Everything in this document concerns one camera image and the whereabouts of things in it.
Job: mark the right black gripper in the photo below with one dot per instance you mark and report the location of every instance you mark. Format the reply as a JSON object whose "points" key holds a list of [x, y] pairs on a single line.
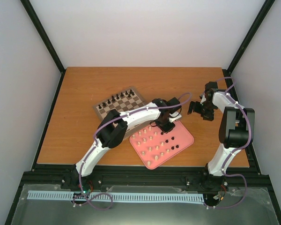
{"points": [[208, 116]]}

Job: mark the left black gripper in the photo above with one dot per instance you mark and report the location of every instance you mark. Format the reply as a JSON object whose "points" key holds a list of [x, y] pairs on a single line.
{"points": [[166, 130]]}

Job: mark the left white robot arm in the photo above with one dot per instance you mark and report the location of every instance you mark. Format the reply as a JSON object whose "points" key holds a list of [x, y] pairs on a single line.
{"points": [[110, 133]]}

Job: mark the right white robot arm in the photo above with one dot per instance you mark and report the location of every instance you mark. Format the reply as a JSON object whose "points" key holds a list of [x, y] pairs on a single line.
{"points": [[235, 132]]}

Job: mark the wooden chess board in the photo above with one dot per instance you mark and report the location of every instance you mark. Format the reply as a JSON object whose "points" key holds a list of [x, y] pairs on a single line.
{"points": [[121, 105]]}

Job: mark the pink plastic tray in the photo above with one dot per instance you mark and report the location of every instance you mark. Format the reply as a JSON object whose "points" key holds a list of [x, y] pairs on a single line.
{"points": [[154, 147]]}

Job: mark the right black corner post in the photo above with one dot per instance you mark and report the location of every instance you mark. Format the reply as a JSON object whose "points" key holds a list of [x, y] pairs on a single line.
{"points": [[250, 34]]}

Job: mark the black corner post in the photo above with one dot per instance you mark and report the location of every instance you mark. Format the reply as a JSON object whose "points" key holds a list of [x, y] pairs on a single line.
{"points": [[250, 34], [43, 34]]}

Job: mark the black aluminium frame rail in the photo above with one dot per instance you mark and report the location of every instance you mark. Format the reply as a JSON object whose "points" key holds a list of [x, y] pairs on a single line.
{"points": [[185, 178]]}

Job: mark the light blue cable duct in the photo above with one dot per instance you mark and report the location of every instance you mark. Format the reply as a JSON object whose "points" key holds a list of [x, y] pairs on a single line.
{"points": [[117, 197]]}

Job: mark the left black corner post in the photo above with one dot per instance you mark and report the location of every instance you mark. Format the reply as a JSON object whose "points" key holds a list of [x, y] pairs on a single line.
{"points": [[43, 34]]}

